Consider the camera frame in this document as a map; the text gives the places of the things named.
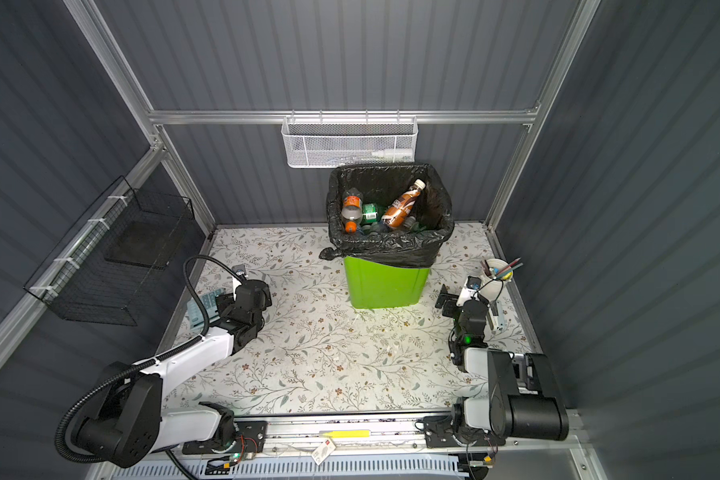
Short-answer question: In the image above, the green bin with black liner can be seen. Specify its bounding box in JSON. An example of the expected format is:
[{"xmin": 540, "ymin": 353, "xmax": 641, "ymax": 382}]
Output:
[{"xmin": 320, "ymin": 163, "xmax": 455, "ymax": 309}]

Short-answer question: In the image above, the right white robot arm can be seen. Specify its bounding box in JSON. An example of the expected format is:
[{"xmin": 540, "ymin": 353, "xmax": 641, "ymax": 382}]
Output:
[{"xmin": 425, "ymin": 277, "xmax": 570, "ymax": 445}]

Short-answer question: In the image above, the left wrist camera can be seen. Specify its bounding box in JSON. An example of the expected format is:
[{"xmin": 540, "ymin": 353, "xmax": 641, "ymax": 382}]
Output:
[{"xmin": 231, "ymin": 264, "xmax": 247, "ymax": 283}]

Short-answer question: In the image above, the yellow marker on rail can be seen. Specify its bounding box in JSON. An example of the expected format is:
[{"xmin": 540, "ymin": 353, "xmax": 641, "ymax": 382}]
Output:
[{"xmin": 321, "ymin": 429, "xmax": 371, "ymax": 439}]

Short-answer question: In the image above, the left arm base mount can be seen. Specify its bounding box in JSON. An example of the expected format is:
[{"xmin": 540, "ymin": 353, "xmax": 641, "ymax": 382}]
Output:
[{"xmin": 181, "ymin": 421, "xmax": 268, "ymax": 457}]

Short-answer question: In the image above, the left black corrugated cable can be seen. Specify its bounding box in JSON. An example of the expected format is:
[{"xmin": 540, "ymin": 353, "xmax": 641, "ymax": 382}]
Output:
[{"xmin": 53, "ymin": 254, "xmax": 247, "ymax": 464}]

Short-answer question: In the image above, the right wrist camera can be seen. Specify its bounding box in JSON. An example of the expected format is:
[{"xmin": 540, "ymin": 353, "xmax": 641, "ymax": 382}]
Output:
[{"xmin": 456, "ymin": 276, "xmax": 490, "ymax": 307}]

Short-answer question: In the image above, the white tag on rail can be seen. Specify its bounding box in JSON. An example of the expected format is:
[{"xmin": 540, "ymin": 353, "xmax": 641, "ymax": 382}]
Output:
[{"xmin": 311, "ymin": 438, "xmax": 336, "ymax": 465}]

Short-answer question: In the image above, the black wire wall basket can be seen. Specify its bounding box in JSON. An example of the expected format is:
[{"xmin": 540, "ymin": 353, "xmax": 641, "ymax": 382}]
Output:
[{"xmin": 24, "ymin": 177, "xmax": 195, "ymax": 326}]

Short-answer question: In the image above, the white stapler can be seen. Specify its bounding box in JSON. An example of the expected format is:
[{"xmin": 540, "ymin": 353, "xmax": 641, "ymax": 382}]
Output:
[{"xmin": 489, "ymin": 300, "xmax": 507, "ymax": 333}]

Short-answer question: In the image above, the white wire wall basket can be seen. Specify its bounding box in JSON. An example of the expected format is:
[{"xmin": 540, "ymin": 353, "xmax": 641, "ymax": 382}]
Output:
[{"xmin": 281, "ymin": 118, "xmax": 419, "ymax": 169}]

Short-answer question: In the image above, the green bottle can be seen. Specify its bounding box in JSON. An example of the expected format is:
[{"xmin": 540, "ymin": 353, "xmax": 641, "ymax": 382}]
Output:
[{"xmin": 361, "ymin": 203, "xmax": 382, "ymax": 225}]

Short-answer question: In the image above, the orange label clear bottle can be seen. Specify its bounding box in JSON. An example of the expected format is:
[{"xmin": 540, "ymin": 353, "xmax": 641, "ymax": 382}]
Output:
[{"xmin": 341, "ymin": 188, "xmax": 363, "ymax": 233}]

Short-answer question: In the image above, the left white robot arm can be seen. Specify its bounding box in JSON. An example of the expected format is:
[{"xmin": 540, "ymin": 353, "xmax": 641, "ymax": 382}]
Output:
[{"xmin": 55, "ymin": 280, "xmax": 272, "ymax": 468}]

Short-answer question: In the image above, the brown tea bottle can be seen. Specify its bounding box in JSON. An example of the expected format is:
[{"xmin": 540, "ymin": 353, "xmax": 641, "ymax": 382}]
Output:
[{"xmin": 381, "ymin": 179, "xmax": 426, "ymax": 229}]

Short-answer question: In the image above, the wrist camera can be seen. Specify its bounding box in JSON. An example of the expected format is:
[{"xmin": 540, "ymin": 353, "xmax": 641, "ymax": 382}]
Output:
[
  {"xmin": 231, "ymin": 264, "xmax": 247, "ymax": 283},
  {"xmin": 456, "ymin": 276, "xmax": 490, "ymax": 307}
]

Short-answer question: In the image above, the white pen cup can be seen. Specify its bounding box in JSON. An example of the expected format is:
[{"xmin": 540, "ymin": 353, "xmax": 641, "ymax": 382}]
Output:
[{"xmin": 480, "ymin": 257, "xmax": 523, "ymax": 288}]

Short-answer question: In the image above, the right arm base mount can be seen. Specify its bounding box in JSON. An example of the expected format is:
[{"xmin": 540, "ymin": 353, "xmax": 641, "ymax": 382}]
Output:
[{"xmin": 414, "ymin": 415, "xmax": 506, "ymax": 450}]

